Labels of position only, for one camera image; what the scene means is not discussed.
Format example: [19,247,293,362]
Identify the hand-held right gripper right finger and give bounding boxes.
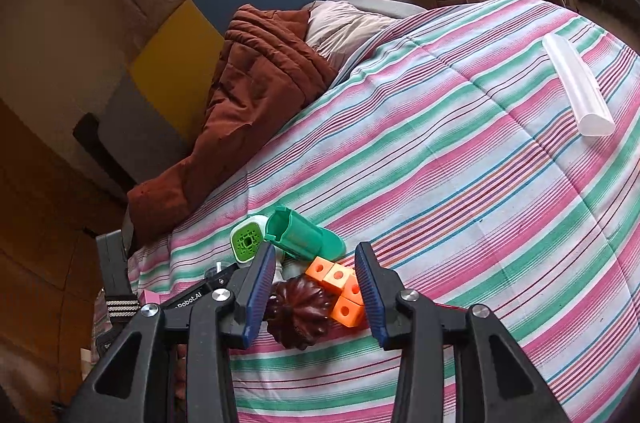
[354,242,571,423]

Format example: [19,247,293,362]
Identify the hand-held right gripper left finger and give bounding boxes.
[72,243,277,423]

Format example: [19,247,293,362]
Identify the orange linked cubes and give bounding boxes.
[305,255,367,329]

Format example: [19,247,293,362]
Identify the white plastic object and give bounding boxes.
[272,253,313,281]

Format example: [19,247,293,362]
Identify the white green round gadget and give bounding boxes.
[229,214,266,265]

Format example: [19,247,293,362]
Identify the pink green striped bed sheet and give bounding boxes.
[127,0,640,423]

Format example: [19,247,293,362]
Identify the brown quilted comforter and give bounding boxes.
[126,3,338,244]

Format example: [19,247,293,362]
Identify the grey yellow blue headboard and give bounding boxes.
[97,0,331,189]

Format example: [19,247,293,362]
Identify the pale pink pillow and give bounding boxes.
[304,0,431,71]

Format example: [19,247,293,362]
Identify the translucent white plastic tube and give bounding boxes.
[542,33,616,137]

